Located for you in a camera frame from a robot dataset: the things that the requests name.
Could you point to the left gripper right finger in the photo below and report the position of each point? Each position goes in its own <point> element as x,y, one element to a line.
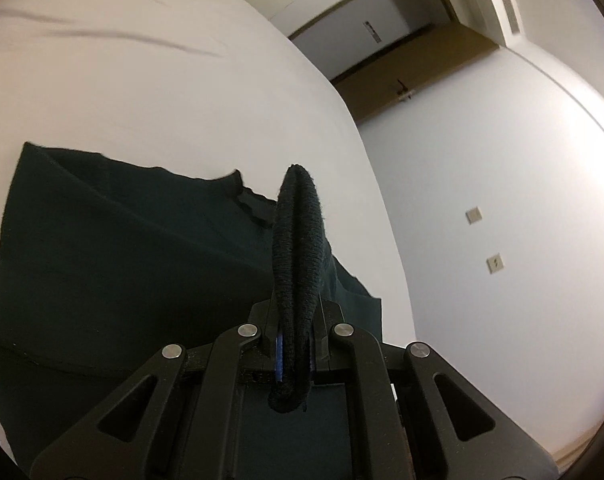
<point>410,415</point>

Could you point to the white bed mattress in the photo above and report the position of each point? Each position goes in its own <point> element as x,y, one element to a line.
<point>201,89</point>

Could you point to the dark green knit garment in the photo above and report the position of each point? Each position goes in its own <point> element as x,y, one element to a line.
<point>103,264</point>

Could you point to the lower wall socket plate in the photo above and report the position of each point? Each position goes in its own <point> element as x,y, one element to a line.
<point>495,263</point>

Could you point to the brown wooden door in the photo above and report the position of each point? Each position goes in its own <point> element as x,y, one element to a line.
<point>419,60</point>

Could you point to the door handle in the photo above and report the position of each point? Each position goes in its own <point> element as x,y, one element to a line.
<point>404,93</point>

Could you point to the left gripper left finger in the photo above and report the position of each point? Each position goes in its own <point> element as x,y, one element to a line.
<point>179,416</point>

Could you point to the grey room door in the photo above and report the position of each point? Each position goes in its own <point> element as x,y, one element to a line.
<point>357,30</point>

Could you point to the upper wall switch plate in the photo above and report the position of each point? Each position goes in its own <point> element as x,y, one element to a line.
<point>474,215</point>

